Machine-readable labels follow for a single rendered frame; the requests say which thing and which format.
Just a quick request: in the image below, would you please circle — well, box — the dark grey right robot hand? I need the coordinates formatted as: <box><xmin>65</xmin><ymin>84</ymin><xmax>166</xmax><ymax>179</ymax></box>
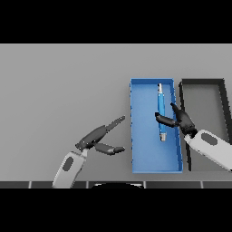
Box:
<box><xmin>154</xmin><ymin>101</ymin><xmax>198</xmax><ymax>138</ymax></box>

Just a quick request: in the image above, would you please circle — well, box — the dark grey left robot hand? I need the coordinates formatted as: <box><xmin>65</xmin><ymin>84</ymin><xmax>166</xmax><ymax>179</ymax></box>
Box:
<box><xmin>74</xmin><ymin>115</ymin><xmax>126</xmax><ymax>156</ymax></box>

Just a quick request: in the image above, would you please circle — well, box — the blue pipe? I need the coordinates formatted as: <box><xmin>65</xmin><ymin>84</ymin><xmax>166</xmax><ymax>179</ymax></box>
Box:
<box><xmin>157</xmin><ymin>82</ymin><xmax>168</xmax><ymax>142</ymax></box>

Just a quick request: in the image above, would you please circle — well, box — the dark grey bin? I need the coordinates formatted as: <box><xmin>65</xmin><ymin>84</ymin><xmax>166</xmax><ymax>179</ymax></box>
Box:
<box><xmin>178</xmin><ymin>78</ymin><xmax>232</xmax><ymax>172</ymax></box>

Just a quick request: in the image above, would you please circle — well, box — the blue bin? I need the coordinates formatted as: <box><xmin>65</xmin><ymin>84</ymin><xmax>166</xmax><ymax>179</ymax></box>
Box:
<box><xmin>130</xmin><ymin>78</ymin><xmax>184</xmax><ymax>174</ymax></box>

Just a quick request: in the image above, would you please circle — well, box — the dark strip with pale lines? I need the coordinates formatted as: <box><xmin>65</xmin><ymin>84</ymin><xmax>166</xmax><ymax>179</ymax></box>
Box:
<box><xmin>0</xmin><ymin>180</ymin><xmax>232</xmax><ymax>189</ymax></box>

